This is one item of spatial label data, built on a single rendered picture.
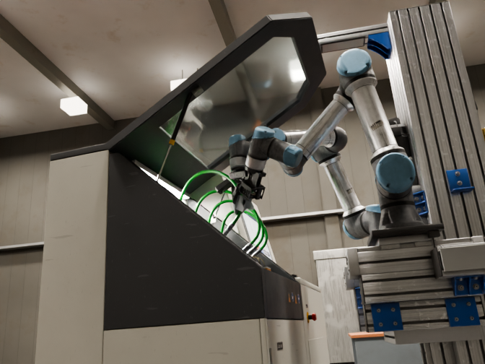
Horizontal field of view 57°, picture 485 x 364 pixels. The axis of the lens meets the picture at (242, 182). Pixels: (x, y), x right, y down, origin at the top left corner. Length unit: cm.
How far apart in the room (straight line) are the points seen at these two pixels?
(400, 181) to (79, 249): 117
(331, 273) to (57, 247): 746
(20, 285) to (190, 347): 1150
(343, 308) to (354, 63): 751
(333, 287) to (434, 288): 739
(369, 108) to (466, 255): 55
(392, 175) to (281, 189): 941
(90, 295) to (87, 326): 11
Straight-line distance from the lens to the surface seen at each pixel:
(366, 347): 430
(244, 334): 149
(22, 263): 1301
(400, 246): 158
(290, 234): 1057
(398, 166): 149
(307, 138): 172
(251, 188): 165
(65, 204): 190
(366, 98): 161
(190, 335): 155
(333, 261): 898
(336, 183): 222
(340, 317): 890
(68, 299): 180
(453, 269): 146
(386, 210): 162
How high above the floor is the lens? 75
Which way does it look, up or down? 19 degrees up
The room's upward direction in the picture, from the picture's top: 4 degrees counter-clockwise
